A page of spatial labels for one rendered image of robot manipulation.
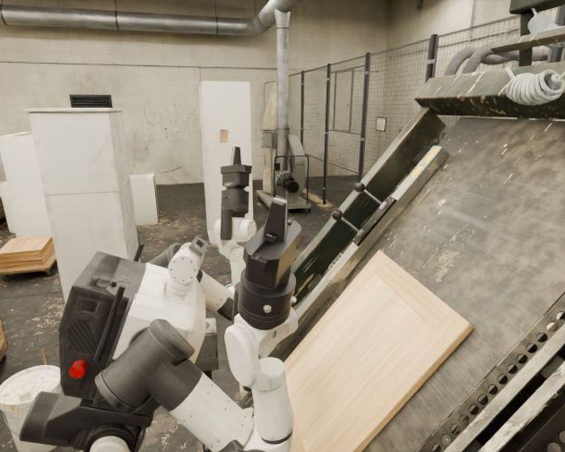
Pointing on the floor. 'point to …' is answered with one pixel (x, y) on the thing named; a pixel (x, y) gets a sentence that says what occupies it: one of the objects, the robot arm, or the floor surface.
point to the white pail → (18, 389)
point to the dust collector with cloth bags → (278, 162)
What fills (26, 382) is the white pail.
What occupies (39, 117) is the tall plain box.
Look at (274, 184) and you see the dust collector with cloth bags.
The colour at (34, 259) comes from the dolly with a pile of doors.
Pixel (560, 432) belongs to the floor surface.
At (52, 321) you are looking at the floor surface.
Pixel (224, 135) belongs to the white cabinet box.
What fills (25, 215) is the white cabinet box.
